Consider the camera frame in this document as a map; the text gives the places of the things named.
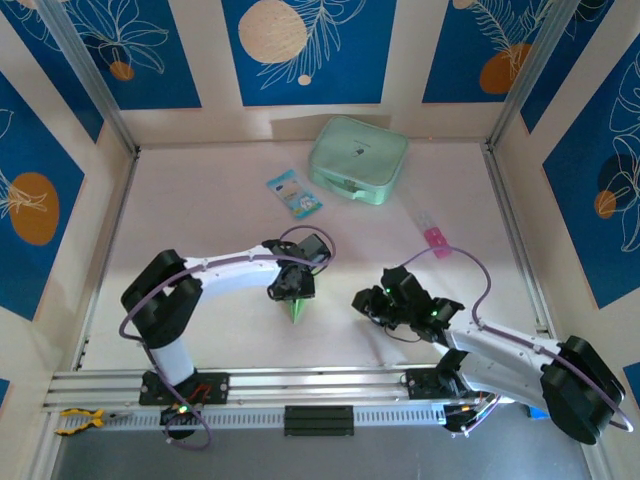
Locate slotted grey cable duct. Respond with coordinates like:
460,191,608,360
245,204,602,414
52,403,451,435

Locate black rail bracket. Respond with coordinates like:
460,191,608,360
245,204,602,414
283,405,355,437

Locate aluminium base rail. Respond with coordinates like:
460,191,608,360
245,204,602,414
42,363,595,412

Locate pink and clear plastic case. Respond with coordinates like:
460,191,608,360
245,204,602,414
414,209,453,260

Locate mint green zip pouch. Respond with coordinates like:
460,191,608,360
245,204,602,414
305,115,410,206

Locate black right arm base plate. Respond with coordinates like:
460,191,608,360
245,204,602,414
405,368,496,401

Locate aluminium corner post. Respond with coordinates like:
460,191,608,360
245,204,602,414
485,0,585,154
35,0,140,155

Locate yellow handled pliers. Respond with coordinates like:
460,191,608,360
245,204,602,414
53,407,134,436

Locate blue white snack packet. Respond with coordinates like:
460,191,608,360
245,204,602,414
265,169,324,220

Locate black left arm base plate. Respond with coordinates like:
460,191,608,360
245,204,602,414
138,372,231,407

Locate aluminium table side rail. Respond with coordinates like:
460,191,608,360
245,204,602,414
483,148,557,360
73,148,141,372

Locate thin black right gripper cable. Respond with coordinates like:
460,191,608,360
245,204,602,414
382,322,424,346

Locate small black controller box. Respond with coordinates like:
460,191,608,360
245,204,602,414
442,399,501,437
158,403,204,429

